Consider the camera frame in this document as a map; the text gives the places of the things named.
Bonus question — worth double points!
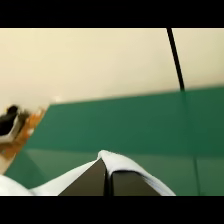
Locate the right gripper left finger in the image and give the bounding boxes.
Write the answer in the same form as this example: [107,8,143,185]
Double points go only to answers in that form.
[58,158,107,197]

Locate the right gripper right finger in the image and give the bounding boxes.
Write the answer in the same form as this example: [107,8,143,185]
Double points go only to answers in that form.
[106,169,160,197]

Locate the pale blue shirt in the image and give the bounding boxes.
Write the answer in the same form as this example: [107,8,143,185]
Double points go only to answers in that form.
[0,149,177,197]

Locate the brown cardboard boxes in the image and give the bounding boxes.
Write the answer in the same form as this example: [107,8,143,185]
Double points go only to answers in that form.
[0,107,48,162]

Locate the black cable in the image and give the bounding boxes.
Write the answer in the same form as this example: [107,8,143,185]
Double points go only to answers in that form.
[166,27,186,92]

